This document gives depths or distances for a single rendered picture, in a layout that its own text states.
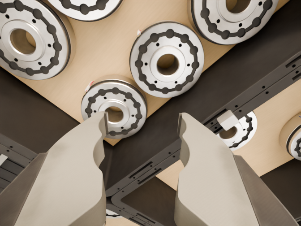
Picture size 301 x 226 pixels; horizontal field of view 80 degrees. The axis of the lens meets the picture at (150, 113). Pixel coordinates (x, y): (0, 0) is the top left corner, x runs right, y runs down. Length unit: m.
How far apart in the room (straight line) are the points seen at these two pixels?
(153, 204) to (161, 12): 0.32
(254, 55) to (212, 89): 0.06
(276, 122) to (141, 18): 0.31
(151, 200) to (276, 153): 0.28
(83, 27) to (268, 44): 0.24
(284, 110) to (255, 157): 0.12
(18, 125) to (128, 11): 0.21
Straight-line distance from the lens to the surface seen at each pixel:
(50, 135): 0.30
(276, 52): 0.25
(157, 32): 0.25
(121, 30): 0.28
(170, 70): 0.27
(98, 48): 0.29
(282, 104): 0.40
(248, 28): 0.28
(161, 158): 0.25
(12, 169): 0.49
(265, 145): 0.45
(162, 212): 0.39
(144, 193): 0.37
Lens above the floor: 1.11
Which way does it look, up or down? 59 degrees down
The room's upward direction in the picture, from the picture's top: 175 degrees clockwise
